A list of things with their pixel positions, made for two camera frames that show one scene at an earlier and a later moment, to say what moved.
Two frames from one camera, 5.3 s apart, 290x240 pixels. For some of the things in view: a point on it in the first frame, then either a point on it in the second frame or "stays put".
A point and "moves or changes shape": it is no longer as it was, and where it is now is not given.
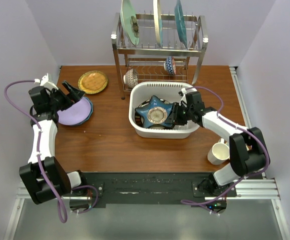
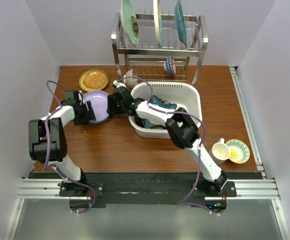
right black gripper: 174,113 → 111,101
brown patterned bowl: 130,78 stays put
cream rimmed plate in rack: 158,22 stays put
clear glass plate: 92,82 stays put
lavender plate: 76,112 moves or changes shape
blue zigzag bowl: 170,65 stays put
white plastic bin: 168,92 stays put
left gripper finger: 66,104 → 82,115
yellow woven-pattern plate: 92,82 stays put
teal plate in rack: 181,22 stays put
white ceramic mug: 219,152 stays put
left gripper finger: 77,94 → 88,106
